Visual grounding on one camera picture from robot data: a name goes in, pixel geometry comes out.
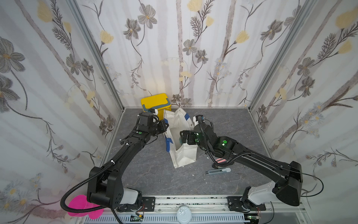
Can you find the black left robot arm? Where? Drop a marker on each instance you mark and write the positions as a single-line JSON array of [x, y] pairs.
[[107, 189]]

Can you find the grey blue utility knife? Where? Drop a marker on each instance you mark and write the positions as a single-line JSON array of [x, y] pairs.
[[218, 171]]

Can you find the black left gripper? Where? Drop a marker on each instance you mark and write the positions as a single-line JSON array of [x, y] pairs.
[[163, 129]]

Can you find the yellow plastic box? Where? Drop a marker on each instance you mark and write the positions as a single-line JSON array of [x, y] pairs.
[[159, 102]]

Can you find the magenta plastic funnel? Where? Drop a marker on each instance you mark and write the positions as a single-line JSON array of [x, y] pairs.
[[80, 202]]

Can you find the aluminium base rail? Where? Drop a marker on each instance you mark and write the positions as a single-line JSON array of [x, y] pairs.
[[207, 209]]

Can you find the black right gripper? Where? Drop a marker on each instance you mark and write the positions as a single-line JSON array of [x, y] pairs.
[[184, 136]]

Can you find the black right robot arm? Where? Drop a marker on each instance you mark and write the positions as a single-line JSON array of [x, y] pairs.
[[286, 178]]

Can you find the white Doraemon tote bag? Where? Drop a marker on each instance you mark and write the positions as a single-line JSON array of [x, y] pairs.
[[180, 152]]

